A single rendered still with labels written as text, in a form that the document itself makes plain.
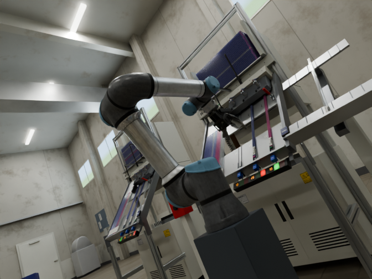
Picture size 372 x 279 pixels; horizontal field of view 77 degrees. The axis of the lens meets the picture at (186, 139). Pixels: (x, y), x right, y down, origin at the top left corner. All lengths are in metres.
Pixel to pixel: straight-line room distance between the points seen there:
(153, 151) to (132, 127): 0.12
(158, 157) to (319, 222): 1.09
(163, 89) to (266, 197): 1.09
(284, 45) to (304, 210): 4.00
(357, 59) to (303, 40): 0.96
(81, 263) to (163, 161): 10.58
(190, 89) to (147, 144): 0.29
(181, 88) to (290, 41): 4.35
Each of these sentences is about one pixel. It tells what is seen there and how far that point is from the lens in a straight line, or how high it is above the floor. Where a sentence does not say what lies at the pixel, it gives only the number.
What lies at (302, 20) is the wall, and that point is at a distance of 5.22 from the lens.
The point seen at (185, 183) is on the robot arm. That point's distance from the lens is 0.83.
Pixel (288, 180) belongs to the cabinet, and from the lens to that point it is 1.61.
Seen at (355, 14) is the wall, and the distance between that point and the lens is 5.03.
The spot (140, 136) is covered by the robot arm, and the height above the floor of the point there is 0.95.
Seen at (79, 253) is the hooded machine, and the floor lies 0.88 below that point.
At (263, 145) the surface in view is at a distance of 1.37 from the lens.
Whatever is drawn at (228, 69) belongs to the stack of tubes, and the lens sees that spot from 1.94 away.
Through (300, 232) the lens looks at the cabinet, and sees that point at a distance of 1.69.
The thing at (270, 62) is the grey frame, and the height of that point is 1.32.
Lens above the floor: 0.64
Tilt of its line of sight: 16 degrees up
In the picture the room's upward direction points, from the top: 25 degrees counter-clockwise
